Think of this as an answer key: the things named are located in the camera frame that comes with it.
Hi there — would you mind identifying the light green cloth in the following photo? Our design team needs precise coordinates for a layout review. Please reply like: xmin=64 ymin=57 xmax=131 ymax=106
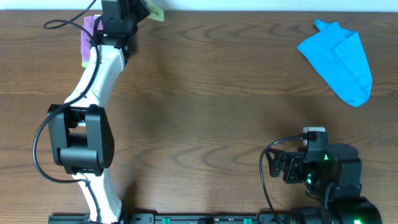
xmin=146 ymin=0 xmax=164 ymax=22

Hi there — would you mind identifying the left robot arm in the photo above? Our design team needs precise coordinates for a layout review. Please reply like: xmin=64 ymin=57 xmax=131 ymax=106
xmin=40 ymin=0 xmax=150 ymax=223

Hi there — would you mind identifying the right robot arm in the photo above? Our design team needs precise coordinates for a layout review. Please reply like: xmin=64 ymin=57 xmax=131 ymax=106
xmin=259 ymin=127 xmax=382 ymax=224

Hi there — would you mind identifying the blue cloth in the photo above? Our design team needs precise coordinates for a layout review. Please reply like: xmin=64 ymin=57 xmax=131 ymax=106
xmin=297 ymin=19 xmax=373 ymax=108

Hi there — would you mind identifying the right black cable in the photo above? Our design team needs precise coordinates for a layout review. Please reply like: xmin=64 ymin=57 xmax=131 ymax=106
xmin=256 ymin=133 xmax=307 ymax=224

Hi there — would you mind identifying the black cable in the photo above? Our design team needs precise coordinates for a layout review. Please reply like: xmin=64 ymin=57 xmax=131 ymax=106
xmin=256 ymin=133 xmax=307 ymax=224
xmin=32 ymin=0 xmax=103 ymax=224

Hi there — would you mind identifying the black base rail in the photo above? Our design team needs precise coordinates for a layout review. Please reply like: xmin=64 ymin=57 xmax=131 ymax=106
xmin=47 ymin=212 xmax=299 ymax=224

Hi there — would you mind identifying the left black cable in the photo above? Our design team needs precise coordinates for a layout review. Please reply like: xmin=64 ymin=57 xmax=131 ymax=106
xmin=32 ymin=0 xmax=103 ymax=224

